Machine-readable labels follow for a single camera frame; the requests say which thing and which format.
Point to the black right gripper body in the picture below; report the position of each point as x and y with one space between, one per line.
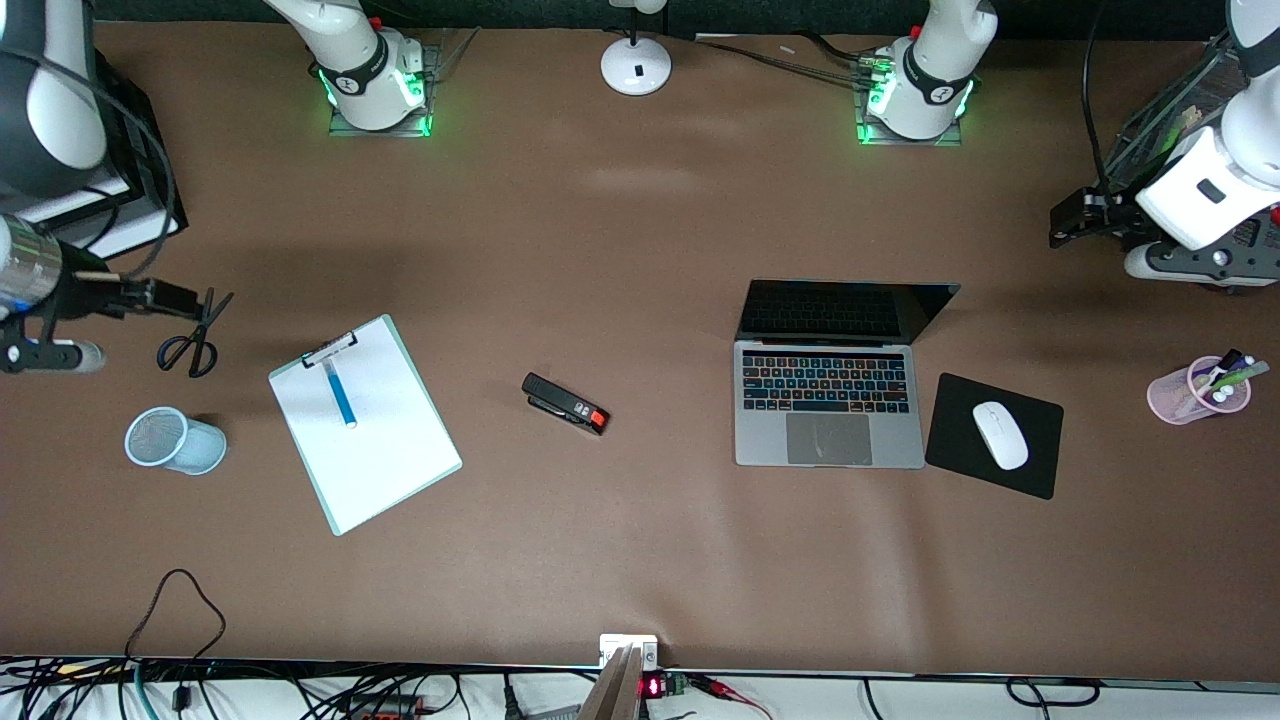
88 296

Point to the black scissors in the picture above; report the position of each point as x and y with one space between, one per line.
200 335

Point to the red LED display module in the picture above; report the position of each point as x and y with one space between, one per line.
655 687

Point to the black marker in pink cup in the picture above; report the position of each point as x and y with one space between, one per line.
1232 358

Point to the white lamp base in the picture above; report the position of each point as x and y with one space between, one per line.
636 70

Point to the green marker in pink cup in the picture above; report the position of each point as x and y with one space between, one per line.
1245 375

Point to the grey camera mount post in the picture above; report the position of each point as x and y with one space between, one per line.
612 690

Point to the mint green clipboard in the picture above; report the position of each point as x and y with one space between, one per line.
330 350

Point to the blue marker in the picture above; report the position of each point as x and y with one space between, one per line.
342 400

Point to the black power strip orange switches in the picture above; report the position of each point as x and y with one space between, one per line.
385 708

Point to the pink mesh pen cup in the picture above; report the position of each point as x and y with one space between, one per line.
1165 400

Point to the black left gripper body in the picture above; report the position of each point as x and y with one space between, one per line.
1112 214

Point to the light blue mesh cup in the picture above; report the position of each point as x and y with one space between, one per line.
190 445

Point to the grey mesh desk tray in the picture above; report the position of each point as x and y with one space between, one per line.
1170 100

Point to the black stacked paper tray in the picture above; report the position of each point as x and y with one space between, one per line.
140 150

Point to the white computer mouse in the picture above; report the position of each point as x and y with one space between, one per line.
1000 435

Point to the black stapler red tip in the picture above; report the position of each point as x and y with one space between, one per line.
560 402

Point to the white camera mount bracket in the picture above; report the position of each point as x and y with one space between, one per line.
625 642

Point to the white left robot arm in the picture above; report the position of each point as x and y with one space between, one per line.
935 80

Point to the black mouse pad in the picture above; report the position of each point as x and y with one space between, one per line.
950 440

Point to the silver laptop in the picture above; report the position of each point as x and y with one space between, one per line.
830 420

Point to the white paper sheet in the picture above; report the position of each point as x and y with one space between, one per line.
385 465

